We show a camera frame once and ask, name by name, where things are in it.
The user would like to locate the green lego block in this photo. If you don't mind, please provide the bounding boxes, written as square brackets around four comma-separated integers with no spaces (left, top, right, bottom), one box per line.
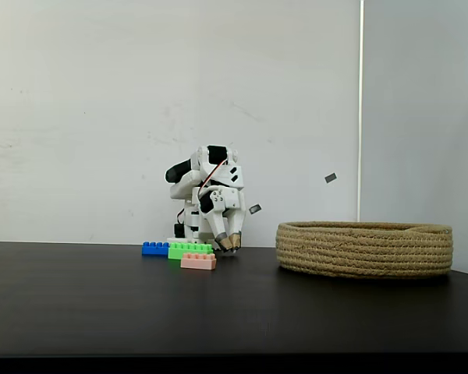
[168,242,214,261]

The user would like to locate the pink lego block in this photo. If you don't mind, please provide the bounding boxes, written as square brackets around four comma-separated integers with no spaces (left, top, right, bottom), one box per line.
[179,252,218,270]

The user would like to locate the blue lego block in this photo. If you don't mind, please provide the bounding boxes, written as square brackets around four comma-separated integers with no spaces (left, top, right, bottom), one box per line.
[141,241,171,257]

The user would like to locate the red white servo cable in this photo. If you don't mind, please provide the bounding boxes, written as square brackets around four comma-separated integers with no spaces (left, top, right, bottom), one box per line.
[197,158,230,203]

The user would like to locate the woven rope basket tray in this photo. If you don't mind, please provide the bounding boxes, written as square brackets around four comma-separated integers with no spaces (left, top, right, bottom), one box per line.
[275,221,454,279]

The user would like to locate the white vertical wall strip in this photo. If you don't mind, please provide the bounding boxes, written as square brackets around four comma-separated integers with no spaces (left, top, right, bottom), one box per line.
[357,0,365,223]

